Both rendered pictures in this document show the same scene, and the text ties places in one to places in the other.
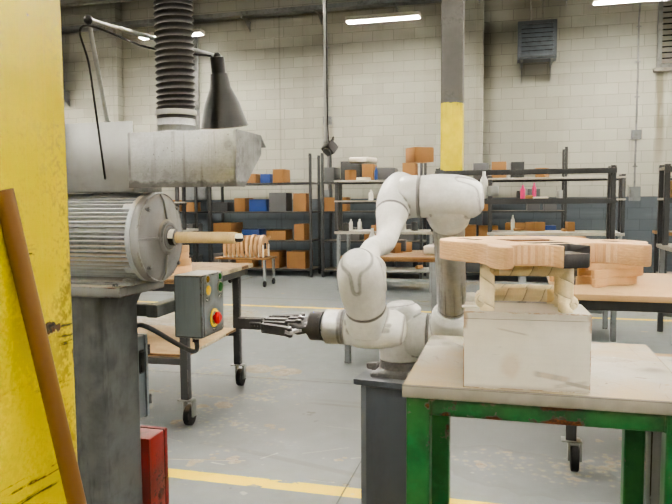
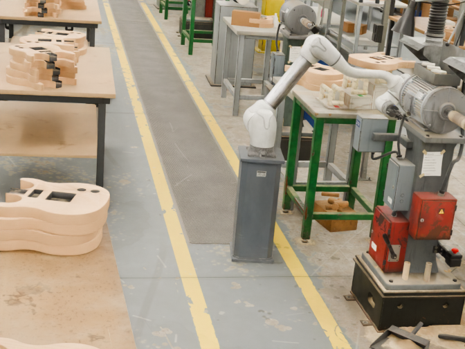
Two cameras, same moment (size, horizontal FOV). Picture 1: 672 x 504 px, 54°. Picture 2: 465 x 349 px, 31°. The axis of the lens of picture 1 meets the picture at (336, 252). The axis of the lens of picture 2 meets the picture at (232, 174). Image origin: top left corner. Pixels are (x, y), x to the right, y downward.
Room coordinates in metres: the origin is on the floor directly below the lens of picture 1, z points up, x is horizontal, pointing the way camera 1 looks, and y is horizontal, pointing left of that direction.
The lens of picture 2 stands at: (4.91, 4.22, 2.29)
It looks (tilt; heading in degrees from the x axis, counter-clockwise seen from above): 19 degrees down; 243
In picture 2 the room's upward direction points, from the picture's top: 5 degrees clockwise
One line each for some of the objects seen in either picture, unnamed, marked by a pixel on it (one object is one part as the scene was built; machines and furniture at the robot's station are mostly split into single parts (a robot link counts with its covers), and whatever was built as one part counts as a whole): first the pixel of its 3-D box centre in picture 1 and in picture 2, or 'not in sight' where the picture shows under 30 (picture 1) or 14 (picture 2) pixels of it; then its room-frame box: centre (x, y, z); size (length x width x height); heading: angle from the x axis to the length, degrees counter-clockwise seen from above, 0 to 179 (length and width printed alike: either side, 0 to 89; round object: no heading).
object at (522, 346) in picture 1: (523, 344); (374, 93); (1.50, -0.43, 1.02); 0.27 x 0.15 x 0.17; 79
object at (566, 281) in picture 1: (565, 290); not in sight; (1.43, -0.50, 1.15); 0.03 x 0.03 x 0.09
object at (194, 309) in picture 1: (177, 312); (378, 141); (2.13, 0.52, 0.99); 0.24 x 0.21 x 0.26; 75
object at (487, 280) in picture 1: (487, 289); not in sight; (1.47, -0.34, 1.15); 0.03 x 0.03 x 0.09
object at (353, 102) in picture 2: not in sight; (353, 97); (1.65, -0.46, 0.98); 0.27 x 0.16 x 0.09; 79
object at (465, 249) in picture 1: (527, 250); (379, 61); (1.50, -0.44, 1.23); 0.40 x 0.35 x 0.04; 13
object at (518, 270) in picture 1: (526, 268); not in sight; (1.45, -0.42, 1.20); 0.20 x 0.03 x 0.03; 78
